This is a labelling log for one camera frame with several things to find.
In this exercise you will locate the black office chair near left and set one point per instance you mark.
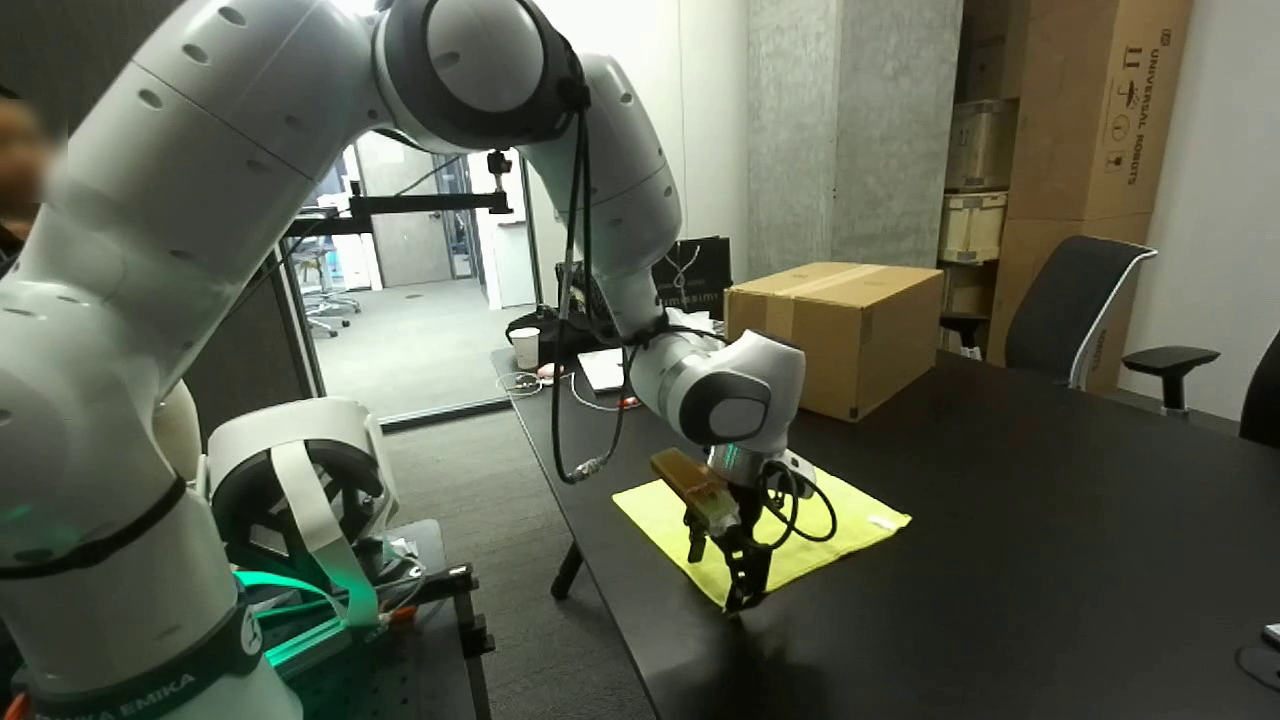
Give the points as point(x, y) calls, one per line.
point(1071, 300)

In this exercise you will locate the cardboard box on table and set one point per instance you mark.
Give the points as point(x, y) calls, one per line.
point(867, 330)

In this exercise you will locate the tan wrist camera box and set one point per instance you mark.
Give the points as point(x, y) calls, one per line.
point(699, 487)

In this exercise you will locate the white paper cup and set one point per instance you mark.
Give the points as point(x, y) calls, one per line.
point(525, 348)

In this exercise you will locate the yellow towel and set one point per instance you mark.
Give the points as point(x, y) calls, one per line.
point(811, 522)

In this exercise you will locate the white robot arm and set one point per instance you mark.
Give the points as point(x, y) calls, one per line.
point(184, 173)

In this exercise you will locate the tall cardboard box stack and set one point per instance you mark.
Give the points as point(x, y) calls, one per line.
point(1059, 128)

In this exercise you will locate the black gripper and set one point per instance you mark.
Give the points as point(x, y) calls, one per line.
point(733, 499)

